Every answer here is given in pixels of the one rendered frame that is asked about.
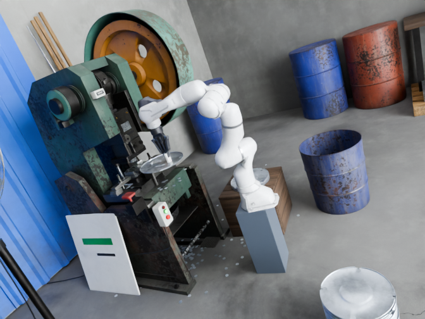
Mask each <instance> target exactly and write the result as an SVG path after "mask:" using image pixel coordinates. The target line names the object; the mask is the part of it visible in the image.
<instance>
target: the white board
mask: <svg viewBox="0 0 425 319"><path fill-rule="evenodd" d="M66 220H67V222H68V226H69V228H70V232H71V235H72V237H73V241H74V243H75V246H76V249H77V252H78V255H79V258H80V261H81V264H82V267H83V270H84V273H85V276H86V279H87V282H88V285H89V288H90V290H93V291H104V292H115V293H121V294H132V295H138V296H139V295H140V291H139V288H138V285H137V281H136V279H135V275H134V272H133V269H132V265H131V263H130V259H129V256H128V253H127V250H126V246H125V242H124V240H123V236H122V233H121V230H120V226H119V223H118V220H117V217H116V216H115V215H114V214H113V213H94V214H84V215H66Z"/></svg>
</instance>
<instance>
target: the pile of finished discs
mask: <svg viewBox="0 0 425 319"><path fill-rule="evenodd" d="M253 172H254V176H255V179H256V180H257V181H259V182H260V184H261V185H264V184H266V183H267V182H268V180H269V178H270V176H269V172H268V171H267V170H266V169H262V168H253ZM231 187H232V189H233V190H234V191H237V192H238V189H237V185H236V182H235V178H233V179H232V180H231Z"/></svg>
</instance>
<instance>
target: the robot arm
mask: <svg viewBox="0 0 425 319"><path fill-rule="evenodd" d="M229 97H230V90H229V88H228V87H227V86H226V85H224V84H210V85H209V86H207V85H206V84H205V83H203V81H201V80H194V81H191V82H188V83H186V84H184V85H182V86H180V87H179V88H177V89H176V90H175V91H173V92H172V93H171V94H170V95H169V96H167V97H166V98H165V99H163V100H162V99H152V98H150V97H149V96H147V97H145V98H143V99H141V100H139V101H138V106H139V117H140V119H141V120H142V121H143V122H144V123H145V124H146V126H147V128H148V129H150V132H151V135H153V139H152V140H151V141H152V142H153V143H154V145H155V146H156V148H157V150H158V151H159V152H160V153H163V155H164V157H165V158H166V161H167V162H168V163H171V162H172V160H171V158H170V154H169V151H170V150H171V148H170V144H169V136H166V135H165V134H164V133H163V128H162V126H161V125H160V124H161V121H160V119H159V118H160V117H162V116H163V115H165V114H166V113H167V112H168V111H171V110H174V109H178V108H182V107H186V106H190V105H192V104H194V103H196V102H198V101H199V103H198V105H197V109H198V111H199V113H200V114H201V115H202V116H204V117H206V118H213V119H217V118H219V117H220V119H221V127H222V133H223V139H222V141H221V146H220V148H219V149H218V151H217V153H216V155H215V158H214V159H215V162H216V164H217V165H218V166H219V167H220V168H222V169H225V168H229V167H232V166H234V165H236V164H237V167H236V168H235V170H234V172H233V176H234V178H235V182H236V185H237V189H238V193H239V195H240V199H241V206H242V208H243V209H244V210H246V211H248V212H249V213H251V212H255V211H260V210H265V209H269V208H274V207H275V206H276V205H277V204H278V201H279V196H278V194H277V193H274V192H273V190H272V189H271V188H269V187H266V186H264V185H261V184H260V182H259V181H257V180H256V179H255V176H254V172H253V169H252V161H253V157H254V154H255V152H256V150H257V144H256V142H255V141H254V140H253V139H252V138H251V137H246V138H243V135H244V132H243V123H242V122H243V121H242V116H241V112H240V109H239V107H238V105H237V104H235V103H227V104H226V102H227V100H228V99H229Z"/></svg>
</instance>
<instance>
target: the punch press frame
mask: <svg viewBox="0 0 425 319"><path fill-rule="evenodd" d="M94 70H100V71H102V72H103V73H105V74H106V75H107V77H110V78H111V79H112V80H113V82H114V84H115V86H116V91H115V93H114V94H116V93H118V92H121V91H125V90H127V92H128V94H129V96H130V98H131V100H132V103H133V106H134V108H135V111H136V112H137V114H138V117H139V106H138V101H139V100H141V99H143V97H142V95H141V93H140V90H139V88H138V85H137V83H136V81H135V78H134V76H133V73H132V71H131V69H130V66H129V64H128V61H127V60H125V59H123V58H122V57H121V56H119V55H117V54H116V53H113V54H110V55H107V56H103V57H100V58H97V59H93V60H90V61H86V62H83V63H80V64H77V65H73V66H69V67H67V68H64V69H62V70H60V71H58V72H55V73H53V74H50V75H48V76H46V77H44V78H41V79H39V80H37V81H35V82H32V85H31V88H30V94H29V97H28V101H27V104H28V107H29V109H30V112H31V114H32V116H33V118H34V121H35V123H36V126H37V128H38V130H39V132H40V135H41V137H42V140H43V141H44V144H45V146H46V149H47V152H48V153H49V156H50V158H51V160H52V162H53V163H54V165H55V166H56V168H57V169H58V171H59V173H60V174H61V176H63V175H65V174H66V173H68V172H70V171H71V172H73V173H76V174H77V175H79V176H81V177H83V178H84V179H85V180H86V182H87V183H88V184H89V185H90V187H91V188H92V190H93V191H94V192H95V193H96V195H97V196H98V198H99V199H100V200H101V201H102V203H103V204H104V205H105V207H106V208H109V207H110V206H111V205H118V204H128V203H129V202H112V203H107V202H106V200H105V199H104V197H103V194H104V193H106V192H107V191H110V189H111V188H112V187H113V186H115V185H116V184H117V183H118V178H117V176H116V175H119V176H120V174H119V173H118V171H117V169H116V168H115V167H114V165H113V164H112V162H111V159H113V158H114V157H116V155H115V153H114V151H113V149H112V147H111V146H105V145H104V143H103V142H104V141H106V140H108V139H110V138H112V137H114V136H115V135H117V134H119V133H120V130H119V128H118V126H117V123H116V121H115V119H114V117H113V114H112V112H111V110H110V109H109V106H108V104H107V102H106V100H105V97H104V96H102V97H99V98H97V99H92V97H91V95H90V93H91V92H94V91H96V90H98V89H100V87H99V84H98V83H97V80H96V78H95V76H94V74H93V72H92V71H94ZM61 85H62V86H65V87H67V88H69V89H70V90H72V91H73V93H74V94H75V95H76V97H77V99H78V101H79V104H80V113H79V115H78V116H77V117H75V118H73V121H74V123H73V124H71V125H70V126H68V127H66V128H62V129H61V130H58V129H57V128H56V126H55V124H54V122H53V120H52V118H51V116H50V114H49V112H51V111H50V109H49V107H48V105H47V101H46V95H47V92H48V90H50V89H53V88H55V87H59V86H61ZM139 119H140V117H139ZM140 121H141V119H140ZM119 164H120V165H119V167H120V169H121V171H122V173H123V175H124V177H125V174H124V172H125V171H126V170H127V169H129V168H132V166H133V165H135V162H133V163H129V162H127V163H119ZM184 169H185V168H175V169H174V170H172V171H171V172H170V173H169V174H168V175H167V176H165V179H164V180H163V181H165V180H168V181H166V182H165V183H160V184H159V185H155V186H154V187H153V188H152V189H151V190H150V191H149V192H148V193H147V194H146V195H144V196H143V198H144V201H150V200H154V202H155V204H157V203H158V202H166V204H167V206H168V209H170V208H171V207H172V205H174V204H175V203H176V202H177V200H178V199H179V198H180V197H181V196H182V195H183V194H184V196H185V199H188V198H189V197H190V196H191V195H190V192H189V190H188V189H189V188H190V187H191V186H192V184H191V182H190V179H189V177H188V175H187V172H186V170H184ZM178 177H180V179H177V178H178ZM120 178H121V177H120ZM179 180H182V181H180V182H178V181H179ZM172 185H175V186H174V187H172ZM159 187H160V188H161V189H162V190H161V191H160V190H159V189H157V188H159ZM165 187H167V189H164V188H165ZM209 222H210V221H209V220H207V222H206V223H205V224H204V225H203V226H202V228H201V229H200V230H199V231H198V233H197V234H196V236H195V237H194V238H193V239H192V241H191V242H190V244H189V245H188V246H187V247H186V249H185V250H184V251H183V252H182V256H183V257H184V256H185V255H186V253H187V252H188V250H189V249H190V248H191V247H192V245H193V244H194V242H195V241H196V240H197V239H198V237H199V236H200V234H201V233H202V232H203V231H204V229H205V228H206V227H207V225H208V224H209Z"/></svg>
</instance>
